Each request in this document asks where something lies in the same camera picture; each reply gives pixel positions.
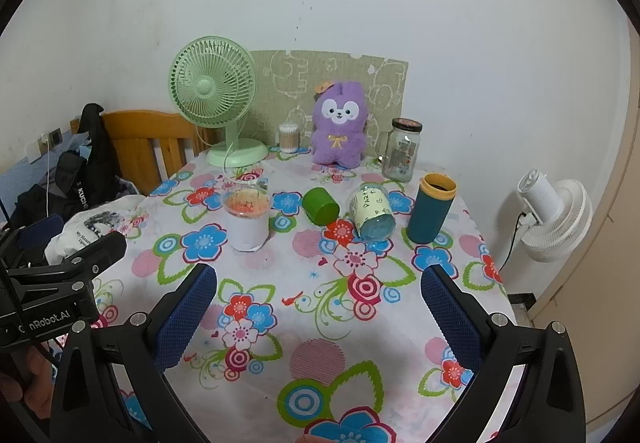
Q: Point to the glass jar with lid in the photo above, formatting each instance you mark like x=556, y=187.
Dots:
x=400, y=155

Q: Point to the cotton swab container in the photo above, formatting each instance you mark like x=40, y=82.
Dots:
x=288, y=139

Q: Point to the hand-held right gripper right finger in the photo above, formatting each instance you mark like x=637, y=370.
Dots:
x=451, y=318

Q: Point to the green desk fan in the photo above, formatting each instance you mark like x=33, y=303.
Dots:
x=205, y=88

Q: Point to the purple plush toy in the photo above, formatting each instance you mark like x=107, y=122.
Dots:
x=340, y=133

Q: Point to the patterned wall board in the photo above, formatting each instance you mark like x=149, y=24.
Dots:
x=295, y=78

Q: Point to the teal tumbler with yellow rim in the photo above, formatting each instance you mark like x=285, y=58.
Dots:
x=427, y=215

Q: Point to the dark clothing pile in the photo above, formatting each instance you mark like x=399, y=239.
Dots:
x=32, y=205

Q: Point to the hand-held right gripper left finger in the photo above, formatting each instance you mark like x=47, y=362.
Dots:
x=186, y=317

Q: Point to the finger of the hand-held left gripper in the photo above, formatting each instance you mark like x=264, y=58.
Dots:
x=42, y=228
x=102, y=247

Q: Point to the black bag and clothes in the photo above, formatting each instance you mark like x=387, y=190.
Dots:
x=90, y=168

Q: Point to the white wall fan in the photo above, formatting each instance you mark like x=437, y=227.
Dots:
x=555, y=218

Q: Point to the floral tablecloth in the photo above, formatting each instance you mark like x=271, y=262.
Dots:
x=320, y=303

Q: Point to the clear cup with paper label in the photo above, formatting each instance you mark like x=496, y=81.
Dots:
x=372, y=213

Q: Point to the wall socket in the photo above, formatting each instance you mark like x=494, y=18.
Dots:
x=52, y=137

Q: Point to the wooden chair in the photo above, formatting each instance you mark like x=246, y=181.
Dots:
x=140, y=133

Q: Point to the white cup with clear lid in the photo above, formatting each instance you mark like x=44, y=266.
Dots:
x=246, y=225

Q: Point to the green cup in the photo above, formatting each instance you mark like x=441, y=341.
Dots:
x=320, y=207

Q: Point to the white printed shirt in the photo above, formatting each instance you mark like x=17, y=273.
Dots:
x=95, y=225

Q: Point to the person's left hand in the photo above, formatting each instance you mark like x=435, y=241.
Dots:
x=27, y=373

